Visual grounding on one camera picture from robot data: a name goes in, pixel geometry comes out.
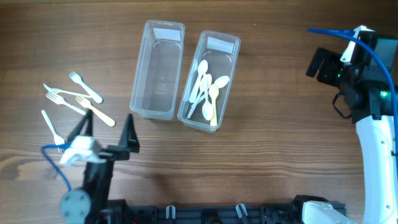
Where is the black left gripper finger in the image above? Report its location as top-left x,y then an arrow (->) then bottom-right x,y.
67,109 -> 93,142
119,113 -> 140,153

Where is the long white plastic fork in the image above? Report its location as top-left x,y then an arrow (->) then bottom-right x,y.
41,110 -> 65,145

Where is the yellow plastic fork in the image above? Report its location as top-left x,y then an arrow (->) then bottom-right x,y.
75,96 -> 116,127

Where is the thin white plastic fork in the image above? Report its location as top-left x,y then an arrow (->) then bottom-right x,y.
44,84 -> 91,98

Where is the white plastic spoon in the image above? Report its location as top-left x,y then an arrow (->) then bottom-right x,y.
187,74 -> 212,119
201,74 -> 213,121

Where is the yellow plastic spoon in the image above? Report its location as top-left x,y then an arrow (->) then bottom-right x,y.
209,83 -> 219,126

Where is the white spoon wide handle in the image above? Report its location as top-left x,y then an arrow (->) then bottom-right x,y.
189,60 -> 208,103

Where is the white spoon thin handle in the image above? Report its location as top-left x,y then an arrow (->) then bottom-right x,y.
202,75 -> 229,99

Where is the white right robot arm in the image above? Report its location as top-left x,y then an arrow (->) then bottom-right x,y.
306,26 -> 397,223

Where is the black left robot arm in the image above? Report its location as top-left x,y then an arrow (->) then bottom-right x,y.
60,110 -> 140,223

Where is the left clear plastic container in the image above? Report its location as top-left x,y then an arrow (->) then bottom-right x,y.
129,20 -> 185,120

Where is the clear plastic container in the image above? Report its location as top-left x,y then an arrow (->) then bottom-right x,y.
129,20 -> 185,120
177,30 -> 241,132

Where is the right clear plastic container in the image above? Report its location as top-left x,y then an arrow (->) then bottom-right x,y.
177,30 -> 241,132

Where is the short white plastic fork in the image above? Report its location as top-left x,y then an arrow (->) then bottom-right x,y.
69,72 -> 103,103

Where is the blue left camera cable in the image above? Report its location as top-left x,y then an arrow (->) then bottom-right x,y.
40,142 -> 73,192

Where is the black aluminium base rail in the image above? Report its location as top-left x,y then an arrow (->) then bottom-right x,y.
102,203 -> 348,224

